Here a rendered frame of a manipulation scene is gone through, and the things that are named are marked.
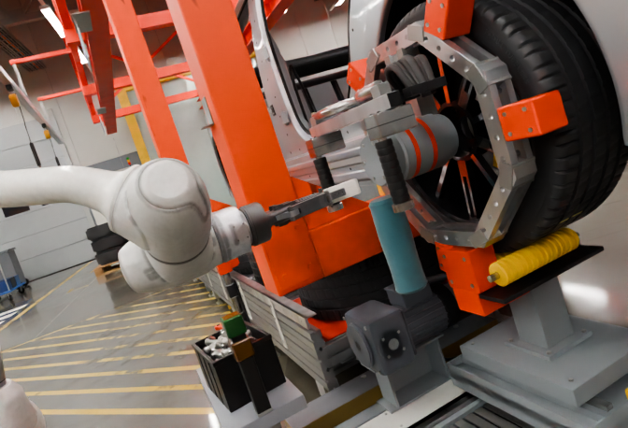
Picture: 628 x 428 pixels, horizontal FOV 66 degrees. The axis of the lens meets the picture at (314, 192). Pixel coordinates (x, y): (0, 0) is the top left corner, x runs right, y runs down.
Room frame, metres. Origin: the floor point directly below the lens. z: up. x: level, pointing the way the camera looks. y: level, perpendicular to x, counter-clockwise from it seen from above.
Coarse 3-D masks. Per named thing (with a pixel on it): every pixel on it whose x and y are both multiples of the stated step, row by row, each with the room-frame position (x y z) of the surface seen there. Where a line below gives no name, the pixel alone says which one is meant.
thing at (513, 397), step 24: (456, 360) 1.46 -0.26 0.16; (456, 384) 1.43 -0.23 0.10; (480, 384) 1.31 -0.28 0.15; (504, 384) 1.28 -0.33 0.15; (624, 384) 1.12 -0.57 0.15; (504, 408) 1.24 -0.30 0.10; (528, 408) 1.15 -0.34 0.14; (552, 408) 1.12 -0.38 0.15; (576, 408) 1.08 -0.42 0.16; (600, 408) 1.03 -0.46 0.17; (624, 408) 1.02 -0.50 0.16
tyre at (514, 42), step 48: (480, 0) 1.06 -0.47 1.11; (528, 0) 1.06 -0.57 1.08; (528, 48) 0.96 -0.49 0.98; (576, 48) 0.99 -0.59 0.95; (528, 96) 0.98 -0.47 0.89; (576, 96) 0.95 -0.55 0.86; (576, 144) 0.96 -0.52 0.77; (528, 192) 1.05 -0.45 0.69; (576, 192) 1.01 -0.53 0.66; (528, 240) 1.09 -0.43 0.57
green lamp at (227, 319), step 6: (234, 312) 0.97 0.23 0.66; (222, 318) 0.95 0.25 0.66; (228, 318) 0.94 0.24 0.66; (234, 318) 0.94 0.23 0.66; (240, 318) 0.94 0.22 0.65; (222, 324) 0.94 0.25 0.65; (228, 324) 0.93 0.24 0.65; (234, 324) 0.93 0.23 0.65; (240, 324) 0.94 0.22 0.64; (228, 330) 0.93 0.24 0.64; (234, 330) 0.93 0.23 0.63; (240, 330) 0.94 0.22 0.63; (246, 330) 0.94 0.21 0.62; (228, 336) 0.93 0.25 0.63; (234, 336) 0.93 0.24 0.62
